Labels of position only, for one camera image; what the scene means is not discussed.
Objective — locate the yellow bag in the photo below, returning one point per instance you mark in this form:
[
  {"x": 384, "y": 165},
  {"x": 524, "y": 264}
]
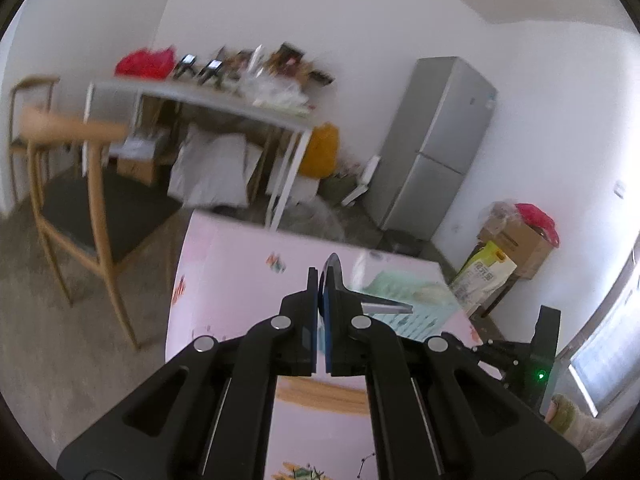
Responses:
[{"x": 321, "y": 152}]

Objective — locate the black device with screen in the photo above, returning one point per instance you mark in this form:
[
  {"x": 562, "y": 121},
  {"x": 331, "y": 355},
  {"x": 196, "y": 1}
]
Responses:
[
  {"x": 185, "y": 66},
  {"x": 212, "y": 71}
]

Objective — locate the dark picture box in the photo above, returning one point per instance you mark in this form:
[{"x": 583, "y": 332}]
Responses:
[{"x": 287, "y": 57}]

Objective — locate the white bag on small box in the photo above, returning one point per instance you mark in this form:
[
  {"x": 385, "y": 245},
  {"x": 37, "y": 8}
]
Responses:
[{"x": 142, "y": 144}]

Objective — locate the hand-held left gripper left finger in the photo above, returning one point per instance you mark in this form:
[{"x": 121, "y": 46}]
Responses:
[{"x": 312, "y": 330}]

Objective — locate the white wall socket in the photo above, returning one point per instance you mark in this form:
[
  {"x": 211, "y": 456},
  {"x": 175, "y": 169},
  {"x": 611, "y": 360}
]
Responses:
[{"x": 620, "y": 189}]

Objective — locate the thick wooden utensil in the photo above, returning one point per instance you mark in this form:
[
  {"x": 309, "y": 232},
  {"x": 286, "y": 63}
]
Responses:
[{"x": 320, "y": 397}]

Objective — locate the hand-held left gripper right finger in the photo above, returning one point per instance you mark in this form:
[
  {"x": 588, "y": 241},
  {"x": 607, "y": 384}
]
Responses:
[{"x": 331, "y": 330}]

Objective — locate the yellow and white sack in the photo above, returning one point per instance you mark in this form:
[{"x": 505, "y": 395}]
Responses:
[{"x": 482, "y": 275}]

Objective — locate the large cardboard box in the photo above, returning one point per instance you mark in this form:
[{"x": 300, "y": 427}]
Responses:
[{"x": 520, "y": 250}]

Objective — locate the red plastic bag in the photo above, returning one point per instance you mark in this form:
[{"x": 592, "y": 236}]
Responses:
[{"x": 145, "y": 64}]

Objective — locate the wooden chair with dark seat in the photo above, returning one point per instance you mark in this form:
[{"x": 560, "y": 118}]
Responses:
[{"x": 100, "y": 220}]

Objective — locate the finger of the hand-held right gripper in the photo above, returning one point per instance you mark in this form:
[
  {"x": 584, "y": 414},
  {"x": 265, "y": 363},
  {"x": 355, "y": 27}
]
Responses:
[{"x": 492, "y": 352}]

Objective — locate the white board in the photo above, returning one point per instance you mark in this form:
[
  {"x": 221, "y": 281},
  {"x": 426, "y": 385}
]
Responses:
[{"x": 362, "y": 180}]

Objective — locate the pile of white plastic bags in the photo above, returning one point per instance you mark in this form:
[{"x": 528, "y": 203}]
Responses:
[{"x": 277, "y": 95}]

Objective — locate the small cardboard box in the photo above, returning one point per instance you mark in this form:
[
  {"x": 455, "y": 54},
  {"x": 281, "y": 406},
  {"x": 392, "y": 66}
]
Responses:
[{"x": 137, "y": 170}]

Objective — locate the mint green plastic basket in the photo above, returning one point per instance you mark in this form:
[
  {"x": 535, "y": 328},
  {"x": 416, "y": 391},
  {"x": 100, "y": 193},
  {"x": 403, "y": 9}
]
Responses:
[{"x": 425, "y": 320}]

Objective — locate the window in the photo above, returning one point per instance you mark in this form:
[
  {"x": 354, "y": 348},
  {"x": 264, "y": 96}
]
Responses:
[{"x": 607, "y": 350}]

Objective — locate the large white sack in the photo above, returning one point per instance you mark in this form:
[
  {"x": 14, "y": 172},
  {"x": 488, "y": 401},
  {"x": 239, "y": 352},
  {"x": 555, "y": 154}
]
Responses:
[{"x": 210, "y": 170}]

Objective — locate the wooden chair with curved back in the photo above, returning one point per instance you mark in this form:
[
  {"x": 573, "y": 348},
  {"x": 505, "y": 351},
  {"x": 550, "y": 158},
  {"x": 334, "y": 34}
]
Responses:
[{"x": 35, "y": 81}]

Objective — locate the silver refrigerator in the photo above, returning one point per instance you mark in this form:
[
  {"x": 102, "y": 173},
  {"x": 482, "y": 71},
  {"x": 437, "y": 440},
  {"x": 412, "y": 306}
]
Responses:
[{"x": 440, "y": 135}]

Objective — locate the red bag on cardboard box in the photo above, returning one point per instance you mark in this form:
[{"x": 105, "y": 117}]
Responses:
[{"x": 537, "y": 220}]

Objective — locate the pink printed tablecloth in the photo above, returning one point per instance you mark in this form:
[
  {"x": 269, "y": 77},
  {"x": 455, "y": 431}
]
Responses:
[{"x": 225, "y": 270}]

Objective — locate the white table with white legs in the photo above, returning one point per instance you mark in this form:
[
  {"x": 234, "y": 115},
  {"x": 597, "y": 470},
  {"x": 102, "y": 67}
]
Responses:
[{"x": 225, "y": 105}]

